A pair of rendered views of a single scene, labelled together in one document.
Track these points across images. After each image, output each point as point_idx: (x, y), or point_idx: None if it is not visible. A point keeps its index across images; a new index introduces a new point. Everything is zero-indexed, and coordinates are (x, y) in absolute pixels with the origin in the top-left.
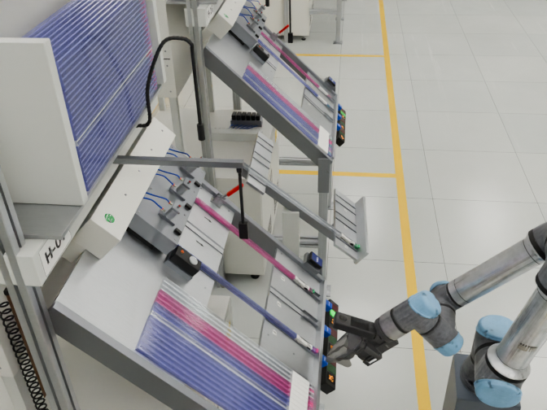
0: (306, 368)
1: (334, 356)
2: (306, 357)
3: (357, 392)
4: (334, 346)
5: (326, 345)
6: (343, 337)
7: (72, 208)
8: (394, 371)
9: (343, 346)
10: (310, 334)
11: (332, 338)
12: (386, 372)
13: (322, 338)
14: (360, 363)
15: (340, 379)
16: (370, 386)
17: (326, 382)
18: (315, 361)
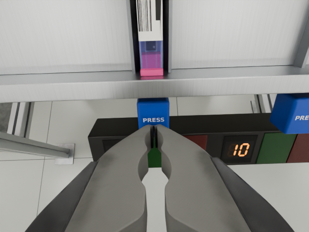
0: (32, 35)
1: (116, 151)
2: (92, 26)
3: (265, 190)
4: (185, 147)
5: (242, 129)
6: (242, 200)
7: None
8: (305, 231)
9: (165, 203)
10: (237, 35)
11: (279, 146)
12: (300, 221)
13: (229, 89)
14: (303, 191)
15: (276, 171)
16: (276, 204)
17: (89, 140)
18: (98, 74)
